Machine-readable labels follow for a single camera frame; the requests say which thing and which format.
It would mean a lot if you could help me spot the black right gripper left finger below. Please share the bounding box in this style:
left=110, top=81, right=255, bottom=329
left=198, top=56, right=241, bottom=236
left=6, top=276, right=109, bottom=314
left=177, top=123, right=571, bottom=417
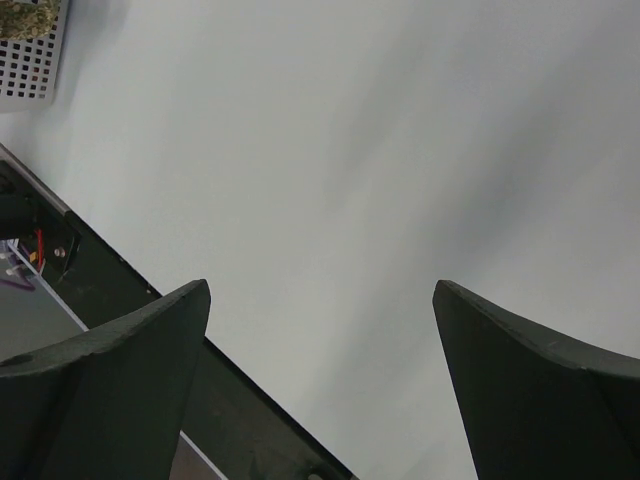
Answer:
left=1, top=280, right=210, bottom=479

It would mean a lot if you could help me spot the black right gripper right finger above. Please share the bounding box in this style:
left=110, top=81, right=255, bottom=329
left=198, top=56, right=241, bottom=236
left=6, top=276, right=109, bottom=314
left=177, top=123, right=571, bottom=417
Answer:
left=433, top=280, right=639, bottom=479

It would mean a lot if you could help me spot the olive gold patterned tie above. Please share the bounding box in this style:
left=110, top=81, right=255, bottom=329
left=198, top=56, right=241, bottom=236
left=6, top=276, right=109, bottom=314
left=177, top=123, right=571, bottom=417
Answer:
left=1, top=1, right=60, bottom=40

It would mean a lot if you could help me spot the white perforated plastic basket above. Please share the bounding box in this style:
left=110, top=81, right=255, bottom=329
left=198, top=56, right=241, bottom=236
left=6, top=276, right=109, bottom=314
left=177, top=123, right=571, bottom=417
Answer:
left=1, top=1, right=69, bottom=114

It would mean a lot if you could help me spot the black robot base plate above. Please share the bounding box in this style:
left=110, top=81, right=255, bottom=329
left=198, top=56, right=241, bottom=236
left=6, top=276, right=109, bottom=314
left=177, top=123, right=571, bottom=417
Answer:
left=1, top=149, right=354, bottom=479

